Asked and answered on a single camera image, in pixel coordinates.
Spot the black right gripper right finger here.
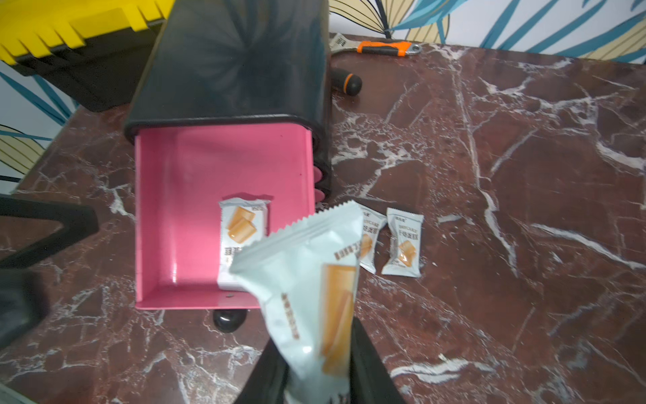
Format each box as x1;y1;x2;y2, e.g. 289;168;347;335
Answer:
350;317;405;404

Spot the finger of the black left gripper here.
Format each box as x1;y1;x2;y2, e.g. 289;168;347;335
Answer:
1;269;50;348
0;194;100;269

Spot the white cookie packet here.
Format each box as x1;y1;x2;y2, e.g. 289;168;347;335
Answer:
230;201;363;403
359;205;387;274
217;198;270;291

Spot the orange handled adjustable wrench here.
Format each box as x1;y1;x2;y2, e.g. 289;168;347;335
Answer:
330;34;422;57

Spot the black drawer cabinet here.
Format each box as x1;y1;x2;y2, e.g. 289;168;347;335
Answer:
124;1;332;200

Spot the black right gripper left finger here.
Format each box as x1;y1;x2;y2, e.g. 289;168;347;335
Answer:
234;339;289;404

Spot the pink top drawer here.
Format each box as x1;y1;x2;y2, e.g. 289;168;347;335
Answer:
133;122;318;311

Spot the black screwdriver handle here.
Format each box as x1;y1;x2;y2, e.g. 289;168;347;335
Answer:
331;67;363;97

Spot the yellow black toolbox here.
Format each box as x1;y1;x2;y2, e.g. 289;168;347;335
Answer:
1;0;173;112

